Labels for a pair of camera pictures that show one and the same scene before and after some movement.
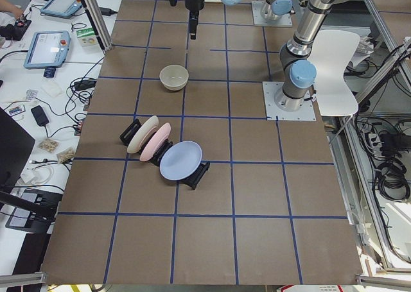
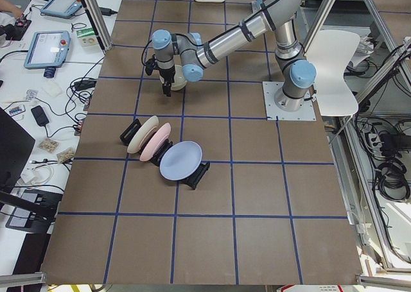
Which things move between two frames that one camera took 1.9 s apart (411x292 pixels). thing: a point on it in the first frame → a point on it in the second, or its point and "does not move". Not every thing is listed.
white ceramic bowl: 174,77 does not move
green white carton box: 87,36 does not move
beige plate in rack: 146,128 does not move
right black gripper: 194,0 → 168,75
